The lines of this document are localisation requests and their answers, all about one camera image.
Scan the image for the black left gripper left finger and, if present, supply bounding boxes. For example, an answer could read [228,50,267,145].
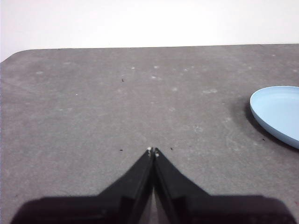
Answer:
[10,147,154,224]

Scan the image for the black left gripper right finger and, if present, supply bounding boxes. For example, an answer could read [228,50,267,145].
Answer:
[153,147,296,224]

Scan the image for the light blue round plate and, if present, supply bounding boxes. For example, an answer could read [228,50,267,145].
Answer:
[249,85,299,150]

